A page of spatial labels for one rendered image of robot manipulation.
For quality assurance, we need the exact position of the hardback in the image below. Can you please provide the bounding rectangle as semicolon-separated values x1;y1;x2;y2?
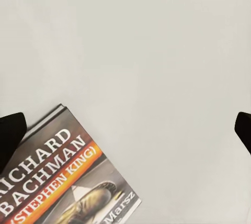
0;103;142;224

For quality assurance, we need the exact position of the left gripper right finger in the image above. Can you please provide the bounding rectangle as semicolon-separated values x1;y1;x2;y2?
234;112;251;154

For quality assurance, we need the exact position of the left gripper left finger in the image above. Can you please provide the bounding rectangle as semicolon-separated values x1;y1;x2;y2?
0;112;27;174

